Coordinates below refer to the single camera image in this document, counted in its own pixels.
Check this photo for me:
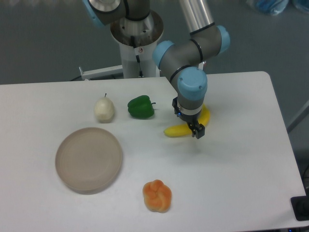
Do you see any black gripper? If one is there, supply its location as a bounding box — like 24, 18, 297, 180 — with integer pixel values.
172, 97, 205, 139

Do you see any yellow banana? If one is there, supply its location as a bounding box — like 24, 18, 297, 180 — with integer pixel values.
164, 105, 211, 138

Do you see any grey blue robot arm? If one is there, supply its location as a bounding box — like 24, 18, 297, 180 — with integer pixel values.
84, 0, 230, 138

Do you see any green bell pepper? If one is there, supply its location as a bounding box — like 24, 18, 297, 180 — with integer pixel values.
127, 95, 155, 119

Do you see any white pear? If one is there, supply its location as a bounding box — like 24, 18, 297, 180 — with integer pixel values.
94, 94, 115, 123

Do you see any orange knotted bread roll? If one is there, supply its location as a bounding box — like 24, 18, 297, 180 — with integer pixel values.
142, 179, 172, 213

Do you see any beige round plate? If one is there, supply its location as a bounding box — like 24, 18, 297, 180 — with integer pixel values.
55, 127, 123, 194

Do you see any grey table leg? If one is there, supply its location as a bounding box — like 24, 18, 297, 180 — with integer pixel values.
286, 101, 309, 133

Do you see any blue plastic bag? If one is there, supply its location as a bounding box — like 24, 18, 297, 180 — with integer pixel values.
254, 0, 289, 16

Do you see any black device at edge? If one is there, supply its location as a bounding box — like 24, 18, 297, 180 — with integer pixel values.
291, 196, 309, 221

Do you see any white metal bracket right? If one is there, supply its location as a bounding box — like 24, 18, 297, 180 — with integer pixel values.
198, 61, 207, 71

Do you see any white metal bracket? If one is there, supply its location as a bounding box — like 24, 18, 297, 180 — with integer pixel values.
198, 61, 207, 71
79, 65, 123, 80

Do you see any black pedestal cable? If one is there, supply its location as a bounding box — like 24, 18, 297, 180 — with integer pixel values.
130, 35, 144, 78

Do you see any white metal bracket left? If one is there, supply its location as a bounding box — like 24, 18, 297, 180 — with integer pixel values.
79, 65, 123, 80

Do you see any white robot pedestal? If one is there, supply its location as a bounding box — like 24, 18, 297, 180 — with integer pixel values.
111, 10, 164, 79

